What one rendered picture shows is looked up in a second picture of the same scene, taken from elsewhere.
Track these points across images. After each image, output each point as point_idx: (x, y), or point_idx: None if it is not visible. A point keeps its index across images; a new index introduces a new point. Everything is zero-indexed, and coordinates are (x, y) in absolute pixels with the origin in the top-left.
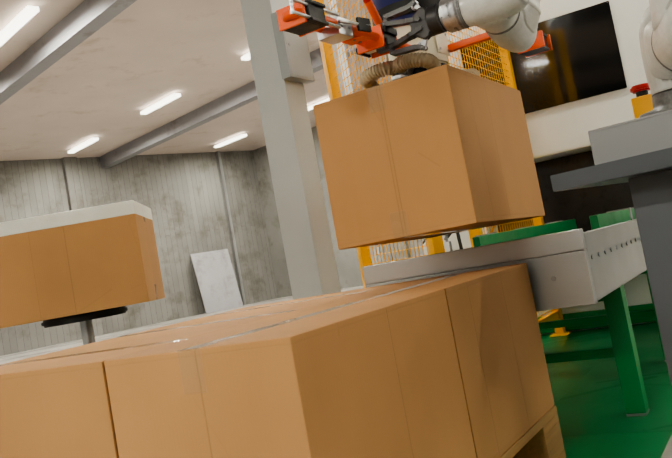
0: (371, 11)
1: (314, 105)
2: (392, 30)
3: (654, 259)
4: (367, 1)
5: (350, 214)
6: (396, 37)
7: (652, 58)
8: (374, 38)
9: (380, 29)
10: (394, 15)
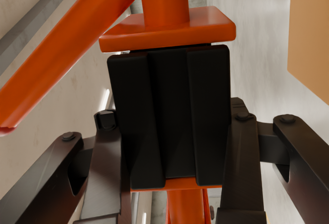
0: (40, 100)
1: (289, 72)
2: (134, 118)
3: None
4: (11, 131)
5: None
6: (151, 34)
7: None
8: (200, 200)
9: (154, 189)
10: (67, 209)
